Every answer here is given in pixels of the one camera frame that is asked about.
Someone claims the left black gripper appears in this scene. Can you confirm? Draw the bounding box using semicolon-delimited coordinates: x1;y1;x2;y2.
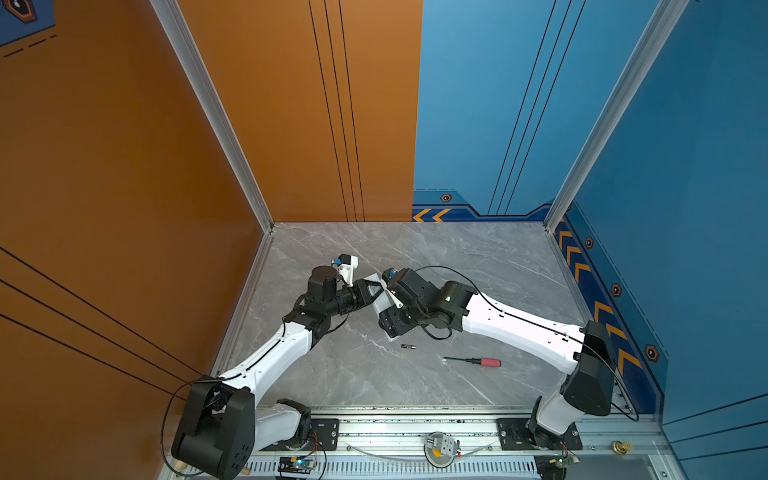
323;280;382;320

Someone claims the white remote control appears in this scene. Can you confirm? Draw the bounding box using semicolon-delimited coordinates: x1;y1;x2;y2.
371;274;403;320

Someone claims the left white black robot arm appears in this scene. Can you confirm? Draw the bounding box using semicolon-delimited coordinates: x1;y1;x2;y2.
161;261;386;479

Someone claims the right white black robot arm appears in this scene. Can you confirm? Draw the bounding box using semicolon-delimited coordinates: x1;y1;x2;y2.
374;268;616;450

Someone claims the round grey power socket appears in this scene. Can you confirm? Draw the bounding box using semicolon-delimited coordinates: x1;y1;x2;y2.
424;432;460;469

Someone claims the green circuit board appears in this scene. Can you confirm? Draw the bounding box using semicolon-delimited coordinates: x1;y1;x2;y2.
276;456;318;479

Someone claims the right small circuit board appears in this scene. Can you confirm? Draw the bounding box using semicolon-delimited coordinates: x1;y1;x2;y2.
549;451;581;470

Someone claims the brass knob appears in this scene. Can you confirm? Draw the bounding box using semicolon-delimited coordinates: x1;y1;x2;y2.
612;441;634;456

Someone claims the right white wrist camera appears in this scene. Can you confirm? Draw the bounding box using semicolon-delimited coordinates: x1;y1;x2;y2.
382;268;401;284

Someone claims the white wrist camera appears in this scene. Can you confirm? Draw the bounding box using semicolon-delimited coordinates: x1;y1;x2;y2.
331;254;359;287
382;268;401;284

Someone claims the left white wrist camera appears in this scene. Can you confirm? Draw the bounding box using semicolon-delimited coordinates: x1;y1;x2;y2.
331;254;359;287

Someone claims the red handled screwdriver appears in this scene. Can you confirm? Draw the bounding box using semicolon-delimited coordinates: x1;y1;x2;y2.
444;357;502;368

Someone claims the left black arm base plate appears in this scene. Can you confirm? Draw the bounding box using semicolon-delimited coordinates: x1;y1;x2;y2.
290;417;340;452

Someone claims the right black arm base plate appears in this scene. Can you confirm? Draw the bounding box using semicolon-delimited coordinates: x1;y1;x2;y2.
496;417;583;451

